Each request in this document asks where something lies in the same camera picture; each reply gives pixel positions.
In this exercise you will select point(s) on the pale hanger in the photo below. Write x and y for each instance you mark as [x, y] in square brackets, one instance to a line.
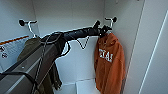
[32, 30]
[109, 23]

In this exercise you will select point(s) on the orange hoodie with white print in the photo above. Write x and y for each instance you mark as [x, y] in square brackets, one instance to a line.
[110, 73]

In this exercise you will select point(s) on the white wardrobe door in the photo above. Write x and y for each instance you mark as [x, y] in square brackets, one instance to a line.
[156, 50]

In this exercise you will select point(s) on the black wardrobe hook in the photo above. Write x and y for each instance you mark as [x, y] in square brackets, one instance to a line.
[114, 19]
[22, 22]

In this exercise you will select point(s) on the white wardrobe body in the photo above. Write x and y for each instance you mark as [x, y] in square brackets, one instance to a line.
[80, 13]

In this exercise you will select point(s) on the white inner shelf unit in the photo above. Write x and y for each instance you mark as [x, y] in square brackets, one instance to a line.
[85, 87]

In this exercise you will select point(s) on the pale hanger under green jacket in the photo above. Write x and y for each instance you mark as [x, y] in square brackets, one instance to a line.
[32, 30]

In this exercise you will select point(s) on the olive green jacket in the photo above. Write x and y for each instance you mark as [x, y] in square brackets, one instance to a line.
[28, 48]

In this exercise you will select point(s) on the white label with orange stripe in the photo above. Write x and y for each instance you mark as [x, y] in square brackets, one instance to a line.
[13, 45]

